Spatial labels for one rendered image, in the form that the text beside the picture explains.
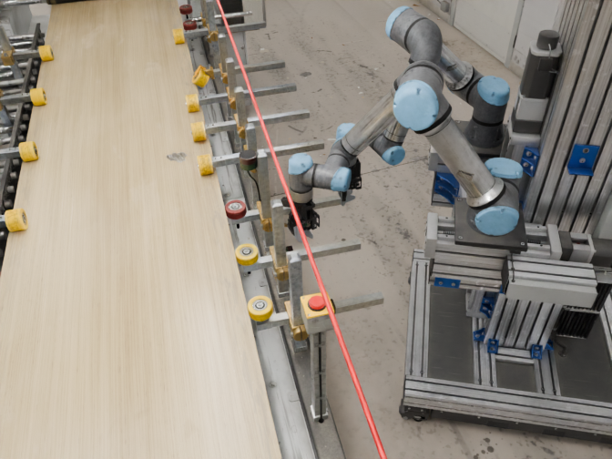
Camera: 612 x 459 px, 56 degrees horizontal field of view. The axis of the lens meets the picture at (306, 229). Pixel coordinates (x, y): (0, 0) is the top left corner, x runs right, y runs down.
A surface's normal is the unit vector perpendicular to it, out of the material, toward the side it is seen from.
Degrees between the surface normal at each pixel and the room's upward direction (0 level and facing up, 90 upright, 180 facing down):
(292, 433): 0
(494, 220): 96
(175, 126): 0
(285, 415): 0
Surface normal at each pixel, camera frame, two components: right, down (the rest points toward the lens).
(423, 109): -0.36, 0.56
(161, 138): -0.03, -0.73
